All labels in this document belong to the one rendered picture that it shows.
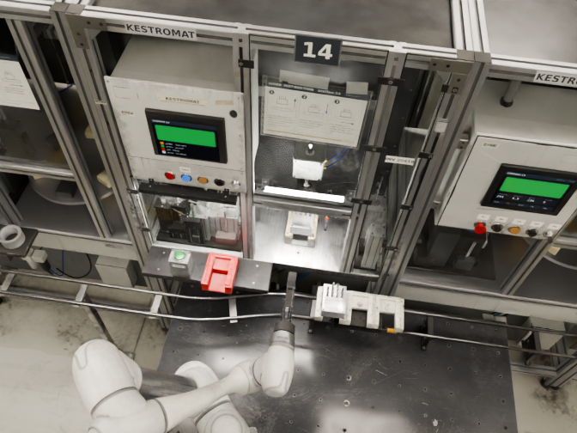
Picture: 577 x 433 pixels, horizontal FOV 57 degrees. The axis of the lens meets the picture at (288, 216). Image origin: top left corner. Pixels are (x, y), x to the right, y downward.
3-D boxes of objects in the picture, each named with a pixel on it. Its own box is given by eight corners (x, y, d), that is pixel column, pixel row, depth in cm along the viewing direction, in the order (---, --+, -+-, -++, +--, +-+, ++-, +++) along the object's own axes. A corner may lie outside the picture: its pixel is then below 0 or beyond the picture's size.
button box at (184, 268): (172, 276, 222) (167, 260, 212) (177, 259, 227) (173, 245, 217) (190, 278, 222) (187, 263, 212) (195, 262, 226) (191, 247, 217)
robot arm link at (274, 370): (278, 341, 176) (255, 350, 185) (270, 387, 167) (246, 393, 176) (302, 352, 181) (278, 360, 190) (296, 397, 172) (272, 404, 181)
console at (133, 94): (130, 184, 192) (100, 82, 155) (154, 129, 209) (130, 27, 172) (245, 199, 190) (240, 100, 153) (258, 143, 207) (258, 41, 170)
